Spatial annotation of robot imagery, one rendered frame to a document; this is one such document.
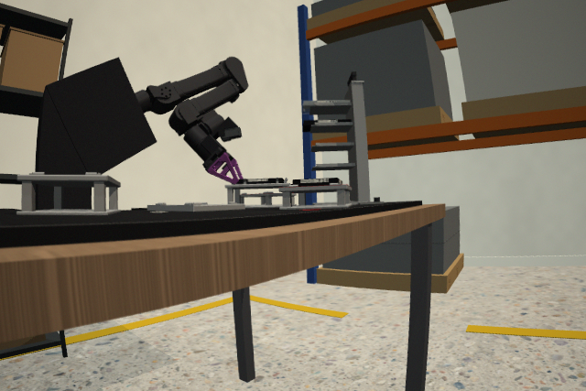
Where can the white microplate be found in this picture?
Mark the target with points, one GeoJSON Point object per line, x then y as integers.
{"type": "Point", "coordinates": [306, 104]}

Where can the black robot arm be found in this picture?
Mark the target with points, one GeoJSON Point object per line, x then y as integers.
{"type": "Point", "coordinates": [163, 98]}

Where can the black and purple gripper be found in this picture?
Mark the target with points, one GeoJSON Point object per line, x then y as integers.
{"type": "Point", "coordinates": [218, 162]}

